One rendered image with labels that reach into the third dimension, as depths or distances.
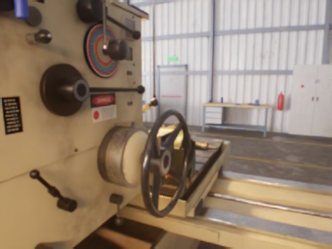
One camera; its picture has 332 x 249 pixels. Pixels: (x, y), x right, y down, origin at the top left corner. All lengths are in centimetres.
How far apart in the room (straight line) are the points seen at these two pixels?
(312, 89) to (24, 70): 731
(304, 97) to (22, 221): 732
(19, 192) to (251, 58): 782
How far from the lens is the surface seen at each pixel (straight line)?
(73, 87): 63
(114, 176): 83
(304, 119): 761
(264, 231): 158
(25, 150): 65
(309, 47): 823
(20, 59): 64
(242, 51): 820
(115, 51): 77
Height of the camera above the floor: 159
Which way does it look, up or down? 10 degrees down
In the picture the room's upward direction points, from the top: straight up
